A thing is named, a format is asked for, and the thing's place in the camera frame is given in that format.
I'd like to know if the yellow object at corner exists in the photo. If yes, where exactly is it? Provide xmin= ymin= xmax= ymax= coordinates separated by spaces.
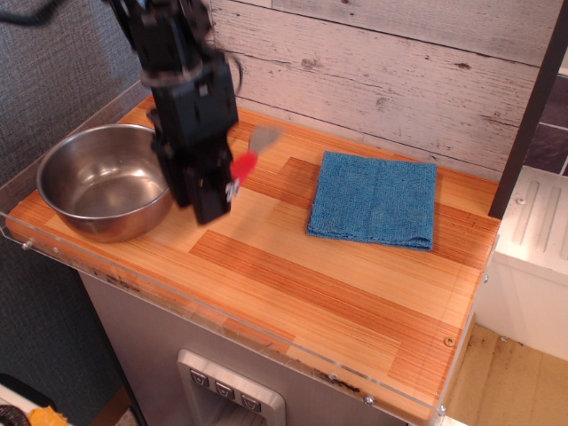
xmin=28 ymin=406 xmax=69 ymax=426

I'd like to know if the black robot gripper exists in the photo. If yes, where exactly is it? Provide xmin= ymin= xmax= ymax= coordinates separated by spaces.
xmin=141 ymin=59 xmax=239 ymax=225

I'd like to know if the silver dispenser button panel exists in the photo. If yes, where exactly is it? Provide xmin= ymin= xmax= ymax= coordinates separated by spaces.
xmin=177 ymin=349 xmax=287 ymax=425

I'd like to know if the red handled metal fork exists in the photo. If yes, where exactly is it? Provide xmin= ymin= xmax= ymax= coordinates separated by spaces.
xmin=230 ymin=126 xmax=282 ymax=184

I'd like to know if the clear acrylic table guard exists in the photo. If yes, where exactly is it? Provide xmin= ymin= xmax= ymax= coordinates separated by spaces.
xmin=6 ymin=201 xmax=498 ymax=425

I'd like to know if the blue folded cloth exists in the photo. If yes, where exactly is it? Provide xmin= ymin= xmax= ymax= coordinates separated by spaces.
xmin=307 ymin=152 xmax=438 ymax=251

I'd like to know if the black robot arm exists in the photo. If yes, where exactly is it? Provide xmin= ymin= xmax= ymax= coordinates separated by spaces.
xmin=110 ymin=1 xmax=239 ymax=224

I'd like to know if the dark vertical post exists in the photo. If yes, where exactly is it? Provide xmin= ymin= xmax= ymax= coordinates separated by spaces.
xmin=488 ymin=1 xmax=567 ymax=219

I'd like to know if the grey toy fridge cabinet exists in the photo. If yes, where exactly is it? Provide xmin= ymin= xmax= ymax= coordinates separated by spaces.
xmin=82 ymin=273 xmax=446 ymax=425

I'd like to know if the stainless steel pot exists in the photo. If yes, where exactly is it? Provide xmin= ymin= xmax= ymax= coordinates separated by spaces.
xmin=36 ymin=124 xmax=173 ymax=243

